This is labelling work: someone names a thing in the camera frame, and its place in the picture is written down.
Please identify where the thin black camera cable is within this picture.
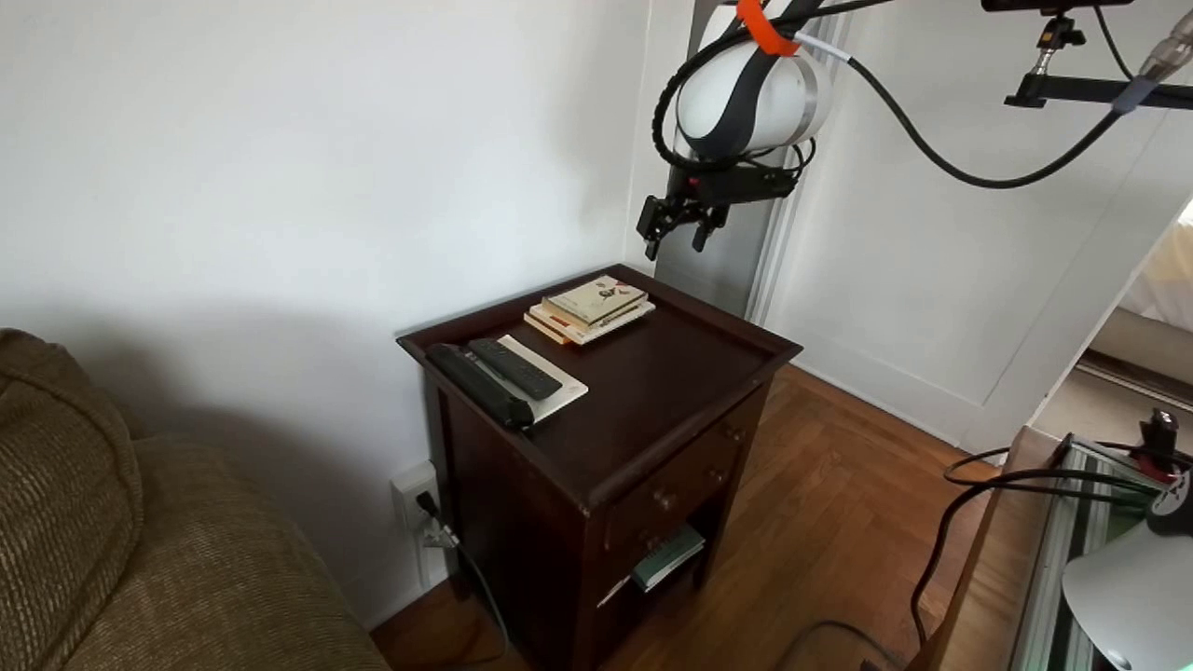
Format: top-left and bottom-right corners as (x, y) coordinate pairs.
(1088, 5), (1143, 85)

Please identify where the dark wooden nightstand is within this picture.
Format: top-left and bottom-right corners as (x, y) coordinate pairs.
(391, 260), (806, 671)

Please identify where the thick black remote control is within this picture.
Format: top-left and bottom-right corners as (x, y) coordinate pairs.
(427, 341), (542, 438)

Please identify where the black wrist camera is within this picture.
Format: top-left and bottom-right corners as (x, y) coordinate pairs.
(675, 159), (803, 205)

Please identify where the small black clamp knob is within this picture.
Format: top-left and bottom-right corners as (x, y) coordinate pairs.
(1135, 408), (1186, 485)

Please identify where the flat black remote control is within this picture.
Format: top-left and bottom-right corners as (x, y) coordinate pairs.
(467, 331), (567, 408)

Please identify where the grey book on shelf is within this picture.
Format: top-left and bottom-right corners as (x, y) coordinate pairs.
(631, 524), (713, 598)

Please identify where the white wall outlet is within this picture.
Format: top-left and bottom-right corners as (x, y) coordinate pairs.
(387, 457), (445, 531)

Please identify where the black stereo camera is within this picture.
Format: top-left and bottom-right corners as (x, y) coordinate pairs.
(982, 0), (1139, 20)

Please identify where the yellow James Joyce book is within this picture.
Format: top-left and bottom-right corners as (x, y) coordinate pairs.
(520, 311), (582, 352)

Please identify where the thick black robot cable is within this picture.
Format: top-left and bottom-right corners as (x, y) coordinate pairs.
(793, 8), (1193, 194)

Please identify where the black wall plug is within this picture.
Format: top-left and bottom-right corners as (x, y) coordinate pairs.
(416, 488), (463, 553)

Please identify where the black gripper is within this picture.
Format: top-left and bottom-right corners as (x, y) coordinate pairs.
(633, 183), (737, 260)

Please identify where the black bar with orange tape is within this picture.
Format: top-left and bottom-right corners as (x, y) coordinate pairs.
(1003, 8), (1193, 113)

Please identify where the black floor cable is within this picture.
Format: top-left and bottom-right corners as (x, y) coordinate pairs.
(776, 444), (1167, 671)

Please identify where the nightstand drawer front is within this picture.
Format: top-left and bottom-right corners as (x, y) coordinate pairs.
(606, 400), (766, 553)

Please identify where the brown fabric sofa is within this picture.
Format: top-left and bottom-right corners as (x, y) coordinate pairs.
(0, 327), (397, 671)

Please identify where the Boxcar Children paperback book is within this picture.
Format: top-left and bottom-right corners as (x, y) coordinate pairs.
(532, 290), (659, 346)

